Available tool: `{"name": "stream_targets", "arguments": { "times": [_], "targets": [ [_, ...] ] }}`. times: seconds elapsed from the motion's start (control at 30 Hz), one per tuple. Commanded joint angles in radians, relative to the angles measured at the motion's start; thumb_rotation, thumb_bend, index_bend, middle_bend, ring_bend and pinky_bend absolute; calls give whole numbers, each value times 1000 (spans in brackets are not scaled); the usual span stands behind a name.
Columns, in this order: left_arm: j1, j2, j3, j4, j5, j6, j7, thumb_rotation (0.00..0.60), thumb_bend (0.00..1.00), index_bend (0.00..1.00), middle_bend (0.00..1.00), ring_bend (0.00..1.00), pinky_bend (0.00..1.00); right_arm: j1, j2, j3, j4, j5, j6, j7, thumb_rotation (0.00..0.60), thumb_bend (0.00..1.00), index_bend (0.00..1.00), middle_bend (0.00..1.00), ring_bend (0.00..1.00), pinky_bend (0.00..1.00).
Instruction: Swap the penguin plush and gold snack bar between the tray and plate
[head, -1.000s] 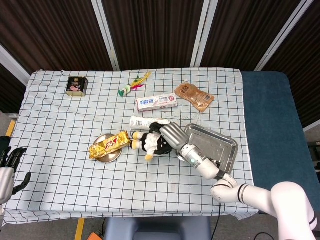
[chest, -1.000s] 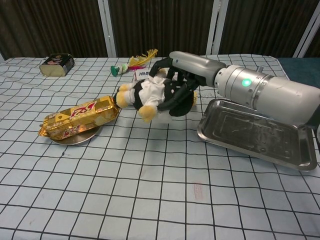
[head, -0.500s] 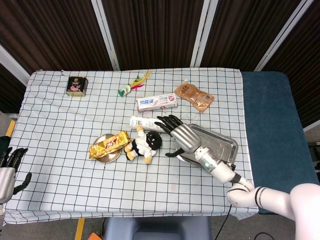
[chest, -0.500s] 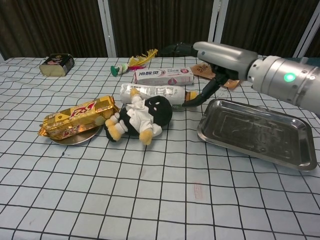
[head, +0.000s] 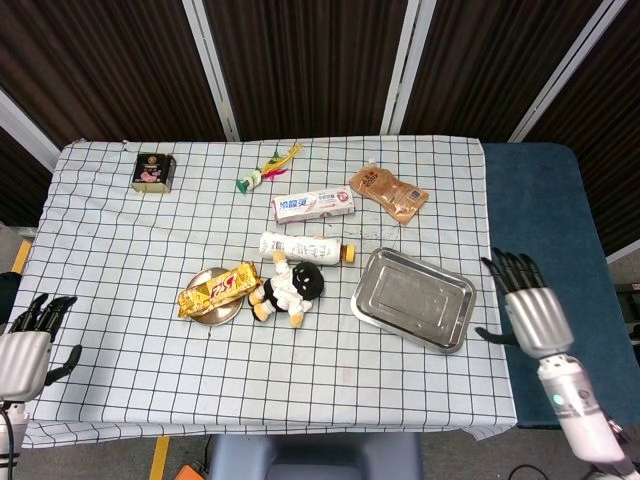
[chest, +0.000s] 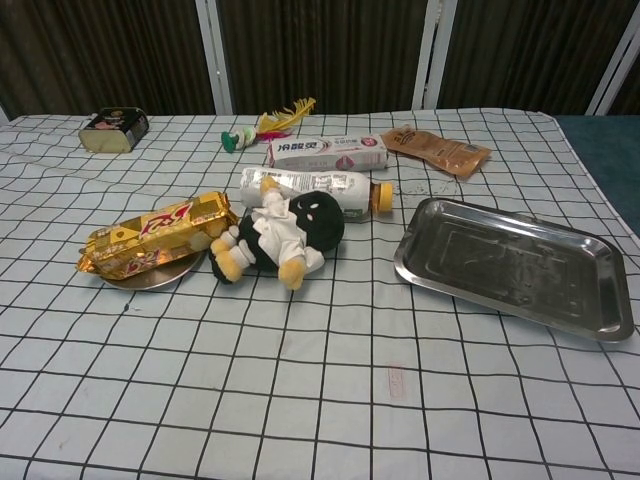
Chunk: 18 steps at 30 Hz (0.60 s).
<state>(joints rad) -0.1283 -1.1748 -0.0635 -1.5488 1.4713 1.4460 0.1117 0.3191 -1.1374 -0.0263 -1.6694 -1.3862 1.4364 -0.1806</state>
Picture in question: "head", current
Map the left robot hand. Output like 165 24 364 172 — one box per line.
0 293 84 401

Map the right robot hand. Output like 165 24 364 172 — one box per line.
474 247 575 360

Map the gold biscuit packet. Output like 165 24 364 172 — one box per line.
177 260 262 319

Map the black white plush penguin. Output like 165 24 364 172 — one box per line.
248 251 326 329

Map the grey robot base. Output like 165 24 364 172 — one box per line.
207 432 424 480

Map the rectangular steel tray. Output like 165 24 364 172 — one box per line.
350 246 477 355

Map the white black checkered tablecloth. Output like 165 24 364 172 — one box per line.
9 137 519 449

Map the brown sauce pouch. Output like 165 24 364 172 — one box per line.
348 158 430 226

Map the round steel plate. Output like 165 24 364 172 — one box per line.
184 267 242 327

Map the dark rectangular tin can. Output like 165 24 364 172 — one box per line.
131 152 177 194

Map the white bottle yellow cap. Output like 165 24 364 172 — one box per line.
258 231 357 265

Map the white toothpaste box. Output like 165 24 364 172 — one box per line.
271 184 357 225

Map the feather shuttlecock green base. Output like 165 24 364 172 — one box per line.
235 142 304 194

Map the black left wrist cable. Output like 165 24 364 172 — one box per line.
1 405 17 480

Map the white partition post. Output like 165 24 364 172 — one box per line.
182 0 242 142
379 0 437 135
0 87 62 174
508 0 629 144

